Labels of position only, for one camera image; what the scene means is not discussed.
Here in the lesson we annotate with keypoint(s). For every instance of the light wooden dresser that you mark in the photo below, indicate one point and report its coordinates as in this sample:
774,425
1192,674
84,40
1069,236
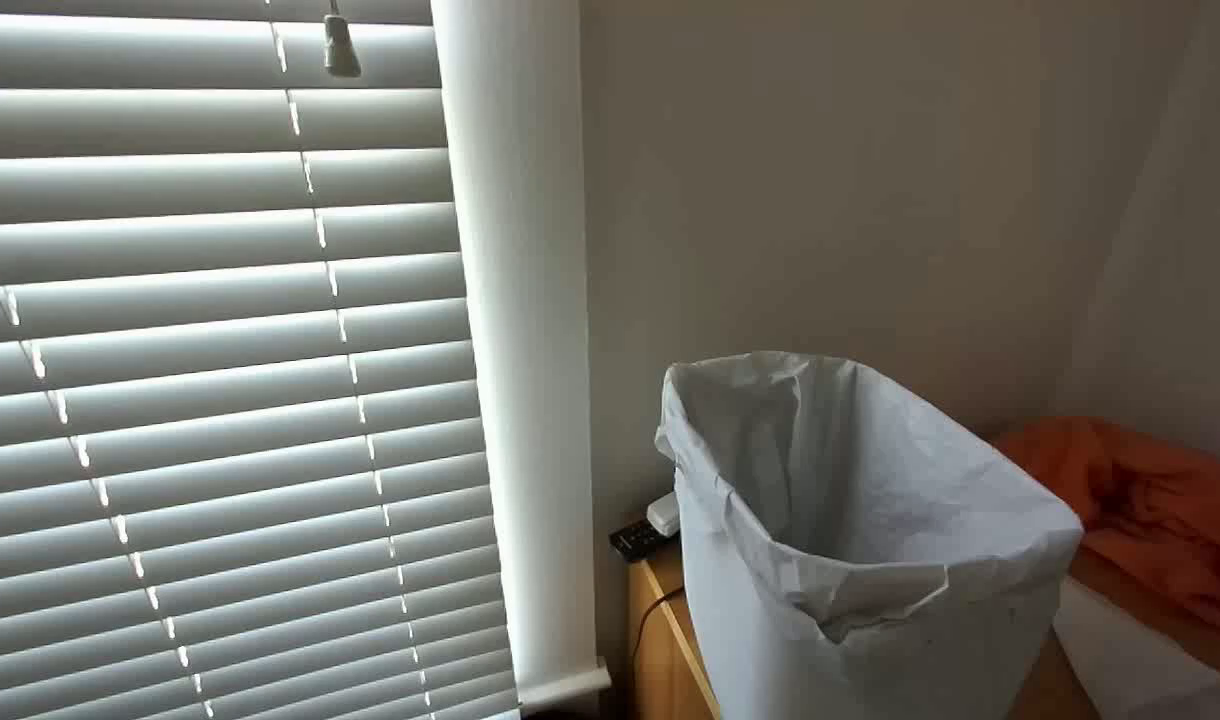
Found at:
669,662

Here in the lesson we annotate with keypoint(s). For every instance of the white cloth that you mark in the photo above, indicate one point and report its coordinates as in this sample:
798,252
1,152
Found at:
1118,662

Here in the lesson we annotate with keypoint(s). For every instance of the white lined trash bin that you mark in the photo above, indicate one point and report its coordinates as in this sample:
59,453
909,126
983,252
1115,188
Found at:
820,626

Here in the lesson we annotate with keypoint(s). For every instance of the white window frame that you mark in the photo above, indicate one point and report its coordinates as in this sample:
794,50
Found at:
529,334

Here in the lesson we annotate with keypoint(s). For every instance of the white window blinds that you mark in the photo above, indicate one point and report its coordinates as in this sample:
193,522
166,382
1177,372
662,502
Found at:
208,403

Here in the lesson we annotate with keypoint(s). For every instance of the small white device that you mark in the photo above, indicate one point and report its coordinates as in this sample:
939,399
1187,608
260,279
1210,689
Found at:
662,512

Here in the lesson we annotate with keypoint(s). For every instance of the orange cloth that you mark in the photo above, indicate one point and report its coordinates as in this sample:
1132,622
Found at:
1153,507

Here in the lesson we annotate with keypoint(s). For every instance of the small black device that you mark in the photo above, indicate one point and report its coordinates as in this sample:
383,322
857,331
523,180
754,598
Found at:
633,541

